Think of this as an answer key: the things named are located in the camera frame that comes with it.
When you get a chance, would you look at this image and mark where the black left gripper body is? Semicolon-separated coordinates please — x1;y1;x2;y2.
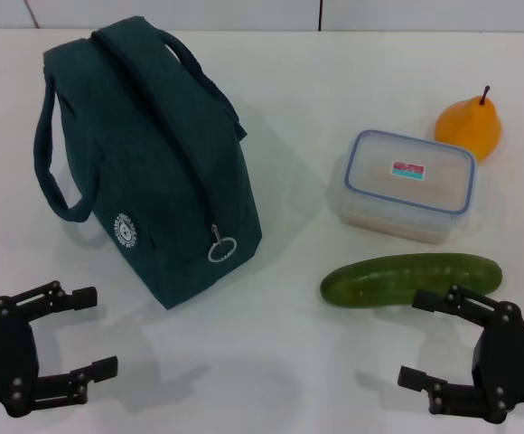
0;296;41;418

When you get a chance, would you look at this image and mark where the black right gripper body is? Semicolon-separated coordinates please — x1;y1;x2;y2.
472;302;524;425

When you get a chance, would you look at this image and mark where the green cucumber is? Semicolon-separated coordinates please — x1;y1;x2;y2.
319;252;503;309

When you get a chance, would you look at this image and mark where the clear lunch box blue lid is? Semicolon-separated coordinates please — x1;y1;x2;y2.
327;129;478;245

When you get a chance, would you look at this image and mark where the dark teal insulated lunch bag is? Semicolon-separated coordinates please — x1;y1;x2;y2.
33;15;263;311

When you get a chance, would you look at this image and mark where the orange pear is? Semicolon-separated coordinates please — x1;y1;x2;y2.
433;85;502;163

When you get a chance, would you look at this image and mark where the silver zipper pull ring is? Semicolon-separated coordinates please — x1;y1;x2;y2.
206;223;237;263

